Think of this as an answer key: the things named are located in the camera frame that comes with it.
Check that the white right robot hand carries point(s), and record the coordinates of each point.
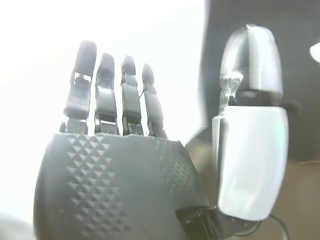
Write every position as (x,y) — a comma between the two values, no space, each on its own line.
(112,187)

